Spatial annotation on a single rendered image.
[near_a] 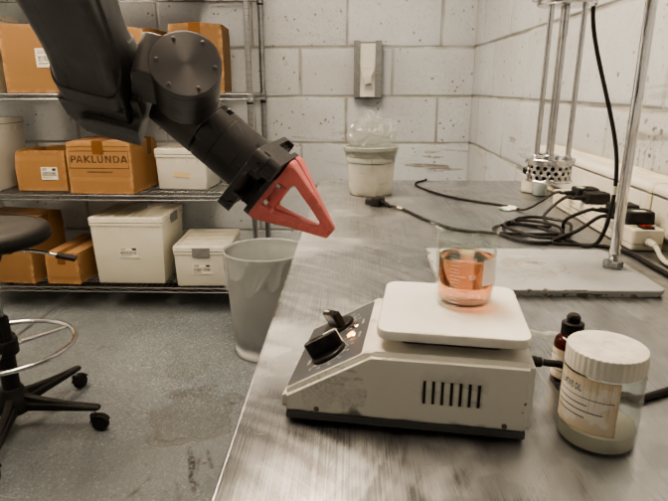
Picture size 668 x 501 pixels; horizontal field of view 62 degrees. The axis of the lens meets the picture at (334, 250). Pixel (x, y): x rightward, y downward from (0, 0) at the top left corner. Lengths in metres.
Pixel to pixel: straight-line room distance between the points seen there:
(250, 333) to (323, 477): 1.74
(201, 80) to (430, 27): 2.43
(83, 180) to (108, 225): 0.22
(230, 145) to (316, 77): 2.32
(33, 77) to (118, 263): 0.87
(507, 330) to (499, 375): 0.04
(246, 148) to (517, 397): 0.32
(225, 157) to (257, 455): 0.26
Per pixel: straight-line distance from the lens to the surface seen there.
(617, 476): 0.48
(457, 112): 2.88
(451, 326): 0.46
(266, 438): 0.48
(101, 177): 2.68
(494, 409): 0.47
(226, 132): 0.53
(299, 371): 0.50
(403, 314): 0.47
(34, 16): 0.45
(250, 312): 2.11
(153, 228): 2.66
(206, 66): 0.48
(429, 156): 2.88
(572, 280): 0.85
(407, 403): 0.47
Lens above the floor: 1.02
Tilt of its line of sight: 16 degrees down
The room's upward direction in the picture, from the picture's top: straight up
